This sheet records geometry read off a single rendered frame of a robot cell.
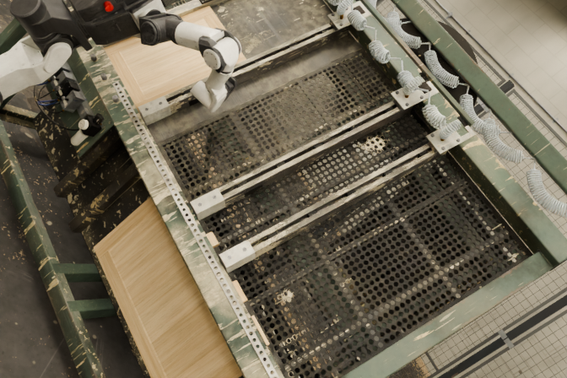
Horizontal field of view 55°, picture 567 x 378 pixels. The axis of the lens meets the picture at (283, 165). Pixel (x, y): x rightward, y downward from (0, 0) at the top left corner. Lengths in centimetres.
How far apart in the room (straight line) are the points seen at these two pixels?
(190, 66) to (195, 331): 120
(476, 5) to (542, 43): 101
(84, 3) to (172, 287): 122
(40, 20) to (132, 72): 64
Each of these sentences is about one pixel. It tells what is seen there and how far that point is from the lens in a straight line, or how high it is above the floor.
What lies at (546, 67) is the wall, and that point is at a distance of 727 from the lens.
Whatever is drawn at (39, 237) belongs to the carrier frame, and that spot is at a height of 18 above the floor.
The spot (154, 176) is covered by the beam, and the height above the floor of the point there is 85.
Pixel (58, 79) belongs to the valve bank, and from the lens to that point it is 266.
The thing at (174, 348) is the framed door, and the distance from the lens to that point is 251.
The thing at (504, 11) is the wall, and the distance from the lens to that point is 769.
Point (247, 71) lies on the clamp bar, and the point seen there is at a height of 136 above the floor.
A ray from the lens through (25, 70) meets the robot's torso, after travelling 232.
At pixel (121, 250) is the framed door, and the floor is 39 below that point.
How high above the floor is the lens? 184
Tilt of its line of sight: 15 degrees down
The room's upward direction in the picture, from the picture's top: 50 degrees clockwise
